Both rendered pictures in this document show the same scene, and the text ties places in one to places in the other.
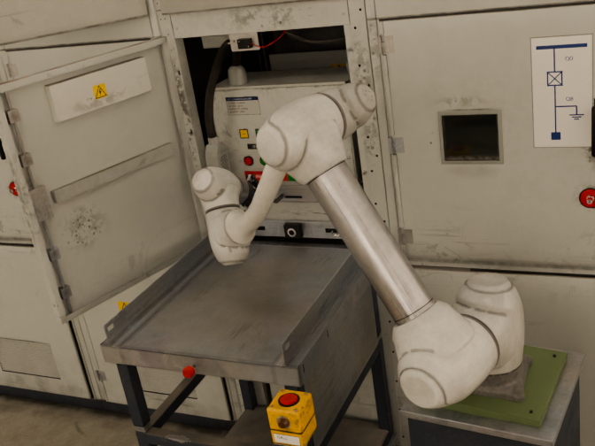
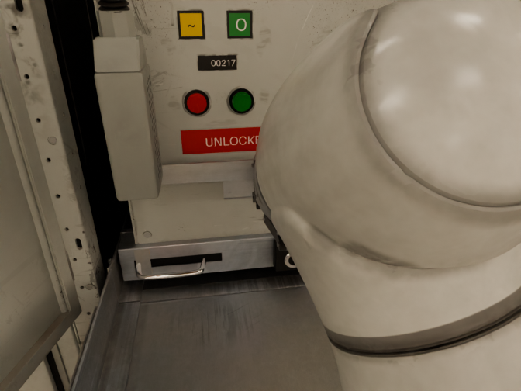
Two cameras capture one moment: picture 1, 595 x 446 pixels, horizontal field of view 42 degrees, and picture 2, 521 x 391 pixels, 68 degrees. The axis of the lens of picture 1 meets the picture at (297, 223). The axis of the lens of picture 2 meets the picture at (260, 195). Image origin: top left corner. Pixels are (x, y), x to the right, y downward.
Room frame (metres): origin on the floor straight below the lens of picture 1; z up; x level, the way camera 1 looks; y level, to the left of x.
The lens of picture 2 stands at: (2.05, 0.36, 1.26)
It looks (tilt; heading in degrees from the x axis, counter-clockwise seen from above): 26 degrees down; 324
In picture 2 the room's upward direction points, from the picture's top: straight up
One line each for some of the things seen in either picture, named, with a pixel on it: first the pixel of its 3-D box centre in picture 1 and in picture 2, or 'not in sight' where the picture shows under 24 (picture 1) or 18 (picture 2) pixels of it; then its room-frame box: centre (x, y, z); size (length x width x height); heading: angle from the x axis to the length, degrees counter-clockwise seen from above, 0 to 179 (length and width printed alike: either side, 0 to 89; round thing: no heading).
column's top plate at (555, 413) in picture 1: (494, 384); not in sight; (1.63, -0.43, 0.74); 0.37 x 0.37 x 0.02; 57
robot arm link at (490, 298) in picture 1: (487, 320); not in sight; (1.60, -0.41, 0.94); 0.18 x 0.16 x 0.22; 136
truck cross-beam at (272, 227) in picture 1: (297, 226); (287, 242); (2.47, 0.00, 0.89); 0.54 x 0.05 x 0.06; 63
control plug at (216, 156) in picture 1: (220, 167); (131, 118); (2.49, 0.23, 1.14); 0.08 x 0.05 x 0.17; 153
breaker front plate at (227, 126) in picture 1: (284, 158); (295, 93); (2.45, 0.01, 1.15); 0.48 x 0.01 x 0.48; 63
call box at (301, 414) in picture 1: (291, 418); not in sight; (1.47, 0.08, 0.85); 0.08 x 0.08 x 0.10; 63
